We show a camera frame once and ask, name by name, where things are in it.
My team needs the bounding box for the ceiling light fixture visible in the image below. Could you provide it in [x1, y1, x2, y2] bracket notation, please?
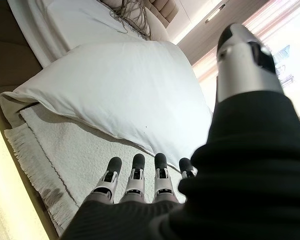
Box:
[204, 3, 227, 25]

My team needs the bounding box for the woven fringed cushion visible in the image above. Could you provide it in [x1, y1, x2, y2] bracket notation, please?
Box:
[99, 0, 151, 40]

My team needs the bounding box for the white duvet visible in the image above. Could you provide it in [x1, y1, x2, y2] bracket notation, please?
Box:
[0, 39, 215, 173]

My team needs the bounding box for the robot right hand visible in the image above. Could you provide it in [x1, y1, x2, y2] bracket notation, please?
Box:
[57, 22, 300, 240]

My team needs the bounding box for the white bed sheet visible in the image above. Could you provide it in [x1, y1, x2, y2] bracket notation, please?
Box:
[6, 0, 155, 69]

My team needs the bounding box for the brown upholstered bed frame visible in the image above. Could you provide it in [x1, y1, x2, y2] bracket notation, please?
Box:
[0, 0, 44, 89]

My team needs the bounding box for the sheer pale curtain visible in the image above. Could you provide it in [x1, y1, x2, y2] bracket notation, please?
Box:
[189, 0, 300, 141]

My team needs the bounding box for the cream textured fringed blanket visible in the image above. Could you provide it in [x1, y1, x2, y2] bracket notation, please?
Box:
[3, 106, 192, 235]

